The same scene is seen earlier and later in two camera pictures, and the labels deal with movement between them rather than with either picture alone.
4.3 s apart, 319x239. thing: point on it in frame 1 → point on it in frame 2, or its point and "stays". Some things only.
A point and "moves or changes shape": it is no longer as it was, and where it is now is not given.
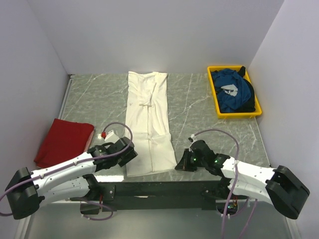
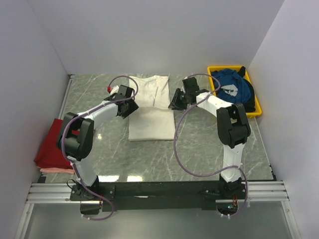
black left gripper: (129, 156) → (133, 106)
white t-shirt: (147, 118) moves or changes shape
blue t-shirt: (234, 91) stays
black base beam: (123, 196) stays
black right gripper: (184, 165) → (175, 104)
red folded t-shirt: (64, 139) stays
